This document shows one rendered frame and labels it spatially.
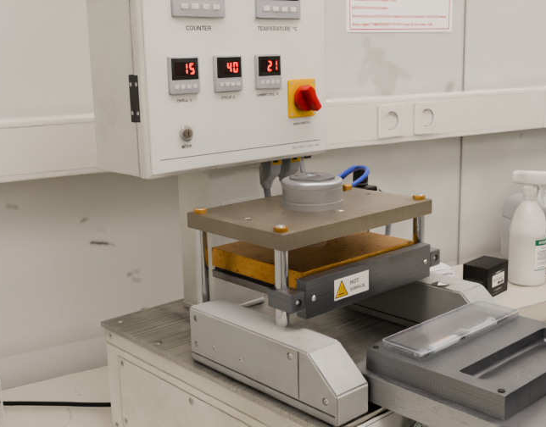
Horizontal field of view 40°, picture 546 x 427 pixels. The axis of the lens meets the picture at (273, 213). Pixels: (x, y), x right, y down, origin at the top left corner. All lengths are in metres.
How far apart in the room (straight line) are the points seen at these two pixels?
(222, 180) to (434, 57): 0.82
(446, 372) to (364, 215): 0.24
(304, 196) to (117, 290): 0.59
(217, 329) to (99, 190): 0.54
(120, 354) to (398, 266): 0.42
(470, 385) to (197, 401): 0.37
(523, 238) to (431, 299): 0.70
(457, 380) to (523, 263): 0.98
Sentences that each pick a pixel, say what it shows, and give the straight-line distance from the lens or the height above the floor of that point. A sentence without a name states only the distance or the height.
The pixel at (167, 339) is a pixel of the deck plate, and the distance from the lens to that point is 1.03.
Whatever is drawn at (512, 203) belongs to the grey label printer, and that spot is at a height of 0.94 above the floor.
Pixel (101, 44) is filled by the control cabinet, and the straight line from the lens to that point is 1.03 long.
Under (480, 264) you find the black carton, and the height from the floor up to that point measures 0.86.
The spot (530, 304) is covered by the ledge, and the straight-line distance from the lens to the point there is 1.61.
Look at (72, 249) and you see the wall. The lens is 1.37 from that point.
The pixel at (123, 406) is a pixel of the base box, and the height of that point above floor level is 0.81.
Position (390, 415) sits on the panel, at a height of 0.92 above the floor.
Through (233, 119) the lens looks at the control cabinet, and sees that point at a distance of 1.03.
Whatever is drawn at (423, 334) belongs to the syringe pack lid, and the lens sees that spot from 0.82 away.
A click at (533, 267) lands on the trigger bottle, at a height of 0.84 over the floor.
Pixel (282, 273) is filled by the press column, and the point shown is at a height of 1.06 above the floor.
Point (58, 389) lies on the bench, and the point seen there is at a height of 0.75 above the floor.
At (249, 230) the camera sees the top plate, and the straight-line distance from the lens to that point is 0.85.
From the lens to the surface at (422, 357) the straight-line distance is 0.78.
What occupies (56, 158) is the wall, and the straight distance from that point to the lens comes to 1.29.
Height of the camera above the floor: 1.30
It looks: 12 degrees down
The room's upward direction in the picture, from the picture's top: 1 degrees counter-clockwise
